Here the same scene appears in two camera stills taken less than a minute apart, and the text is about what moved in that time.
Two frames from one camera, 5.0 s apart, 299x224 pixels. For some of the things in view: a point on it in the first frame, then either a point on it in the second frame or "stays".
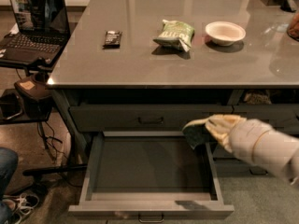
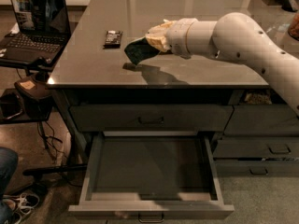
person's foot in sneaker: x=8 y=163 stays
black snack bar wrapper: x=112 y=39 stays
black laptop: x=43 y=24 stays
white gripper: x=245 y=139 to x=177 y=37
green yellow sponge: x=197 y=133 to x=139 y=49
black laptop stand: x=26 y=67 stays
